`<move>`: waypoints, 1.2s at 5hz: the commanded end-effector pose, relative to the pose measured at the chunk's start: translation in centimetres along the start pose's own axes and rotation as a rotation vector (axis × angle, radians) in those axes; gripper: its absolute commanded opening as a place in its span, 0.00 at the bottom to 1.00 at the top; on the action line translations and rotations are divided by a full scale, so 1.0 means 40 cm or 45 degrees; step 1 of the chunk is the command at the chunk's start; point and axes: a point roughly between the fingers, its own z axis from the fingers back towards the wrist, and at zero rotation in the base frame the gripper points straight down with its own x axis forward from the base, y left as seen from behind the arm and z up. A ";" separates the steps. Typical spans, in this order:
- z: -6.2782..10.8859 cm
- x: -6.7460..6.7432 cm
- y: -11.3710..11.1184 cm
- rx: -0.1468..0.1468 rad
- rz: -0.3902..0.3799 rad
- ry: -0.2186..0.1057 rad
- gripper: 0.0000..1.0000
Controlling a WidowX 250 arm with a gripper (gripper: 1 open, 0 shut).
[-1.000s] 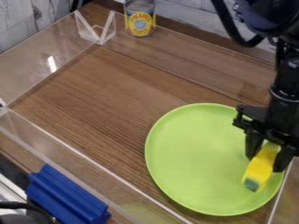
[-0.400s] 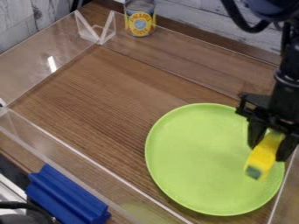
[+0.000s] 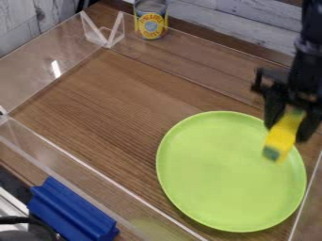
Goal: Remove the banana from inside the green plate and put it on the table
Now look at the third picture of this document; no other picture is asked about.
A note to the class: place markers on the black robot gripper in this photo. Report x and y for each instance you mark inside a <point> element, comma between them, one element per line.
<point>301,90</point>

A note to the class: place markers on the green round plate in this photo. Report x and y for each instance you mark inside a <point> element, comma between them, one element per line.
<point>218,179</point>

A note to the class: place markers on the clear acrylic triangle bracket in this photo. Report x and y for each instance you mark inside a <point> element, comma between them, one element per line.
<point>103,36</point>

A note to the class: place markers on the yellow toy banana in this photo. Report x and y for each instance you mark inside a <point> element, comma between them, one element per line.
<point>283,135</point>

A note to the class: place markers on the yellow labelled tin can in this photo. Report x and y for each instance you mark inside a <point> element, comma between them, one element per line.
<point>152,18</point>

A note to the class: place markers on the clear acrylic enclosure walls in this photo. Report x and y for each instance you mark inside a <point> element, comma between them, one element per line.
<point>86,110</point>

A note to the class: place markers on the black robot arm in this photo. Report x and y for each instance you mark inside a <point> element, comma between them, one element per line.
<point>308,44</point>

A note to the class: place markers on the blue plastic block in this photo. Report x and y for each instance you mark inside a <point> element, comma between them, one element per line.
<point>74,217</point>

